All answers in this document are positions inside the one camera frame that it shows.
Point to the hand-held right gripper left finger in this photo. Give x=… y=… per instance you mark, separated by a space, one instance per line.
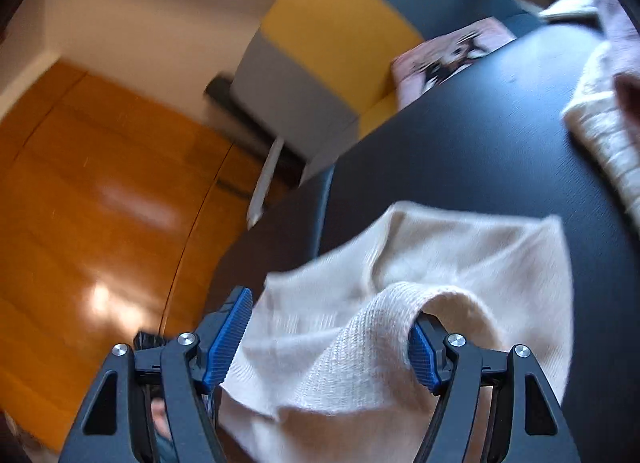
x=227 y=343

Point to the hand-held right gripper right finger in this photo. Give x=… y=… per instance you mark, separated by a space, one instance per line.
x=422 y=358

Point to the cream knit sweater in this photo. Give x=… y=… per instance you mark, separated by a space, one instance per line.
x=475 y=268

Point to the wooden wardrobe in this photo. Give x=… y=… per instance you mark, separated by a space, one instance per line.
x=100 y=193

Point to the black rolled mat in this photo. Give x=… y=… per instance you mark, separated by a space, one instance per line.
x=222 y=93

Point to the cream ribbed sweater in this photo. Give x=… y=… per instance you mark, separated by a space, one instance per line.
x=605 y=143

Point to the pink printed cushion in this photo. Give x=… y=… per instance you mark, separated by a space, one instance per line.
x=440 y=63

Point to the grey yellow blue armchair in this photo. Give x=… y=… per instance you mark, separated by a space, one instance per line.
x=340 y=18

